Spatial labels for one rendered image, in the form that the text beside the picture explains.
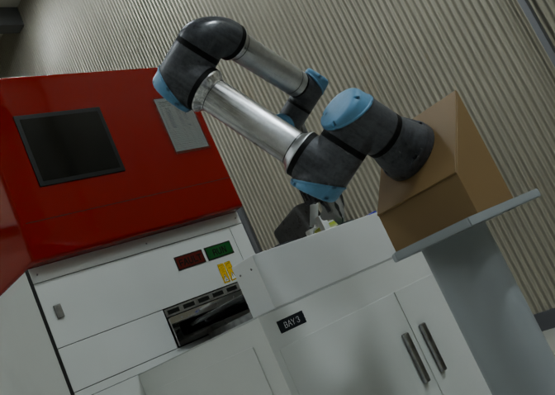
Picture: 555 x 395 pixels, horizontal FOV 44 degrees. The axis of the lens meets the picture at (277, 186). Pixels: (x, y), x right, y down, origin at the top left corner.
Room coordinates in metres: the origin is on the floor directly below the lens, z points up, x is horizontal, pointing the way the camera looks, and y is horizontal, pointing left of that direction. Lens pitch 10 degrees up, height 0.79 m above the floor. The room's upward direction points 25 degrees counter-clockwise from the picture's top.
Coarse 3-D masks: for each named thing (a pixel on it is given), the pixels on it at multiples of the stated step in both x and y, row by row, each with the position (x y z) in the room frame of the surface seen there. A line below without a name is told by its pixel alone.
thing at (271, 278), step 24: (312, 240) 1.80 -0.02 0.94; (336, 240) 1.86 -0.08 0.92; (360, 240) 1.92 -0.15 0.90; (384, 240) 1.99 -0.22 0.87; (240, 264) 1.69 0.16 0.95; (264, 264) 1.67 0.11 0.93; (288, 264) 1.72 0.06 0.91; (312, 264) 1.77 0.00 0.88; (336, 264) 1.83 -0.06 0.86; (360, 264) 1.89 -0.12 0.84; (240, 288) 1.71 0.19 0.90; (264, 288) 1.65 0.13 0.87; (288, 288) 1.70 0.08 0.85; (312, 288) 1.75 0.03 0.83; (264, 312) 1.68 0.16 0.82
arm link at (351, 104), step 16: (336, 96) 1.51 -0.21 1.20; (352, 96) 1.46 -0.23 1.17; (368, 96) 1.48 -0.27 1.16; (336, 112) 1.47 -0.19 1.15; (352, 112) 1.44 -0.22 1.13; (368, 112) 1.46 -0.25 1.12; (384, 112) 1.49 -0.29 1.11; (336, 128) 1.46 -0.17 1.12; (352, 128) 1.46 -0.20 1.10; (368, 128) 1.47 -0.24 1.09; (384, 128) 1.49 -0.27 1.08; (336, 144) 1.48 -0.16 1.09; (352, 144) 1.48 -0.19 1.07; (368, 144) 1.50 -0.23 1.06; (384, 144) 1.51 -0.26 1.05
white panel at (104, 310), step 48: (144, 240) 2.19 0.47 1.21; (192, 240) 2.32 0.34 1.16; (240, 240) 2.46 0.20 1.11; (48, 288) 1.93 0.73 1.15; (96, 288) 2.03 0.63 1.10; (144, 288) 2.14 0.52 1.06; (192, 288) 2.26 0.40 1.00; (96, 336) 1.99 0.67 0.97; (144, 336) 2.10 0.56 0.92; (96, 384) 1.96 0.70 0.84
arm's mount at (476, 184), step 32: (448, 96) 1.56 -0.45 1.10; (448, 128) 1.52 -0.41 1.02; (448, 160) 1.47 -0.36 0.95; (480, 160) 1.52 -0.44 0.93; (384, 192) 1.63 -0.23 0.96; (416, 192) 1.53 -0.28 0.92; (448, 192) 1.47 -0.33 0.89; (480, 192) 1.48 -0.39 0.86; (384, 224) 1.62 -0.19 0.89; (416, 224) 1.56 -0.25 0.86; (448, 224) 1.50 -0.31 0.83
